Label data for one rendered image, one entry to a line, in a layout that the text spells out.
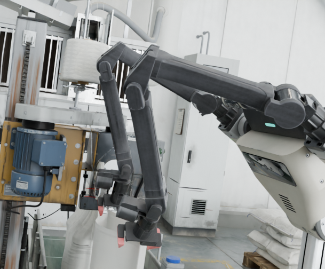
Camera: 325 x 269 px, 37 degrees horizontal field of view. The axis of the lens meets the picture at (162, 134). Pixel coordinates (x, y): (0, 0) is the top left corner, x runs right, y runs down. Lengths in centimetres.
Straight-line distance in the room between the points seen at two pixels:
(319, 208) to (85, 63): 95
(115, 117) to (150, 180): 44
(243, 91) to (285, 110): 11
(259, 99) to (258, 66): 553
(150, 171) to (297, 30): 585
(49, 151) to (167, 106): 460
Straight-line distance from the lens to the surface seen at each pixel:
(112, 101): 175
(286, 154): 143
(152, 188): 139
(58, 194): 208
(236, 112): 182
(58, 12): 446
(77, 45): 186
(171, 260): 211
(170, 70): 121
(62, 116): 185
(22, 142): 186
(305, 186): 147
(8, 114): 209
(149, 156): 134
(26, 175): 185
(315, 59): 721
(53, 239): 389
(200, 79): 121
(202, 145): 584
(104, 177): 184
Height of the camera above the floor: 147
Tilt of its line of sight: 3 degrees down
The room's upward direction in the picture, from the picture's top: 8 degrees clockwise
